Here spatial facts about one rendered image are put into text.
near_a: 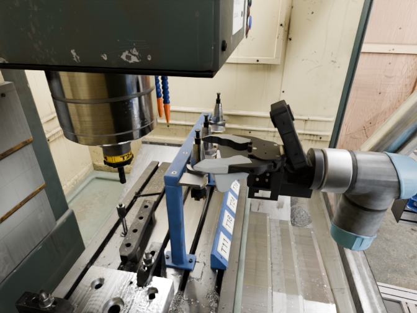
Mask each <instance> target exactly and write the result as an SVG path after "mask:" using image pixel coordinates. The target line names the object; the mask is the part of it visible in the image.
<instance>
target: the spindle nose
mask: <svg viewBox="0 0 417 313"><path fill-rule="evenodd" d="M44 73H45V77H46V80H47V84H48V87H49V90H50V93H51V97H52V101H53V105H54V108H55V112H56V116H57V118H58V122H59V125H60V127H61V128H62V131H63V135H64V136H65V137H66V138H67V139H68V140H70V141H72V142H74V143H77V144H80V145H87V146H109V145H118V144H123V143H127V142H132V141H134V140H137V139H139V138H142V137H144V136H146V135H148V134H149V133H150V132H152V131H153V130H154V129H155V128H156V126H157V125H158V105H157V98H156V86H155V76H146V75H119V74H104V73H77V72H63V71H44Z"/></svg>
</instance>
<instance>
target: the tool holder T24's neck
mask: <svg viewBox="0 0 417 313"><path fill-rule="evenodd" d="M130 150H131V144H129V145H127V146H125V147H122V148H115V149H105V148H102V151H103V154H104V155H106V156H109V157H117V156H121V155H124V154H126V153H128V152H129V151H130ZM131 157H132V156H131ZM131 157H130V158H131ZM130 158H129V159H130ZM129 159H128V160H129ZM125 161H127V160H125ZM125 161H121V162H125ZM107 162H108V161H107ZM121 162H115V163H121ZM108 163H112V162H108Z"/></svg>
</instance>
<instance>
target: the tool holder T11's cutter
mask: <svg viewBox="0 0 417 313"><path fill-rule="evenodd" d="M193 197H194V200H195V201H200V199H202V198H203V200H205V199H206V198H207V188H206V187H204V188H203V189H194V188H193V187H191V198H193Z"/></svg>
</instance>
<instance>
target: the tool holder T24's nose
mask: <svg viewBox="0 0 417 313"><path fill-rule="evenodd" d="M133 158H134V157H133V154H132V157H131V158H130V159H129V160H127V161H125V162H121V163H108V162H106V161H105V160H104V164H105V165H107V166H110V167H113V168H121V167H124V166H126V165H130V164H131V162H132V160H133Z"/></svg>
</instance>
